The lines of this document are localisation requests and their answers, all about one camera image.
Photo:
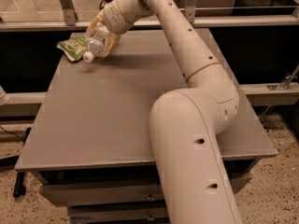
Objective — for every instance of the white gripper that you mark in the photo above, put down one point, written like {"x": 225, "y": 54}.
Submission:
{"x": 111, "y": 16}

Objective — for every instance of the clear plastic bottle blue label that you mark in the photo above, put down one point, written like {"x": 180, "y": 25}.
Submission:
{"x": 96, "y": 41}

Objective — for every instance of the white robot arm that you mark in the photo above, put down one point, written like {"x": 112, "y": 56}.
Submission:
{"x": 184, "y": 124}

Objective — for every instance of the green jalapeno chip bag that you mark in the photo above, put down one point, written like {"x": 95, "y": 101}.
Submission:
{"x": 74, "y": 47}

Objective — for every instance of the white object at left edge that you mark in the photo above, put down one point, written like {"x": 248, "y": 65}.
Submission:
{"x": 4, "y": 98}

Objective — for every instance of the top grey drawer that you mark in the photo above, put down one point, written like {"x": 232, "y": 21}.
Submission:
{"x": 121, "y": 190}

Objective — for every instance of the grey drawer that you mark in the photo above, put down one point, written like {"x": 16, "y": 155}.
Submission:
{"x": 121, "y": 190}
{"x": 121, "y": 213}

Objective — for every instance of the left metal railing bracket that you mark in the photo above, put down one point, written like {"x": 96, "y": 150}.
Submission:
{"x": 70, "y": 16}

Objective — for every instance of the metal bracket at right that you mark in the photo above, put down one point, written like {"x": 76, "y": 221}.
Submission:
{"x": 285, "y": 82}

